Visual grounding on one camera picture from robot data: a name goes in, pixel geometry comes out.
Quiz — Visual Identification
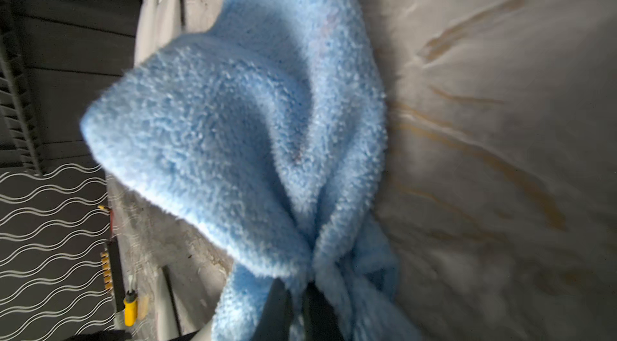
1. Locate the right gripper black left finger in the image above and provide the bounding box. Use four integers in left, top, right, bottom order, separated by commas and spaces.
251, 278, 294, 341

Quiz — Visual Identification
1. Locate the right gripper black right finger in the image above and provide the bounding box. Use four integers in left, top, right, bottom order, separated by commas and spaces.
302, 283, 344, 341

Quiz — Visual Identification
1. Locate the blue microfiber cloth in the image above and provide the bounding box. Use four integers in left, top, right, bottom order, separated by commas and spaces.
80, 0, 421, 340

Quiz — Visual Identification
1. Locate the white tube black cap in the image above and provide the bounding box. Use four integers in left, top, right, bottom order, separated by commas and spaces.
133, 0, 158, 66

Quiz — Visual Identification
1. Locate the white tube green cap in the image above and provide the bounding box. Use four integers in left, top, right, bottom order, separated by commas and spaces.
155, 0, 183, 47

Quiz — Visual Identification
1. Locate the white tube orange cap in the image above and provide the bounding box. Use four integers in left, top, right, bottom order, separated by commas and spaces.
154, 267, 180, 341

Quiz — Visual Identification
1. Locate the yellow marker pen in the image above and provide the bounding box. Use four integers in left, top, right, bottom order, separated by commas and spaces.
124, 290, 138, 328

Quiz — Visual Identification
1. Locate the black battery pack card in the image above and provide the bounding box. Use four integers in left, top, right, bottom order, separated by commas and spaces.
98, 204, 125, 313

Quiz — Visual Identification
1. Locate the black toolbox yellow latch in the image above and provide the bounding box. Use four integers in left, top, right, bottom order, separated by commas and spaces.
1, 0, 141, 174

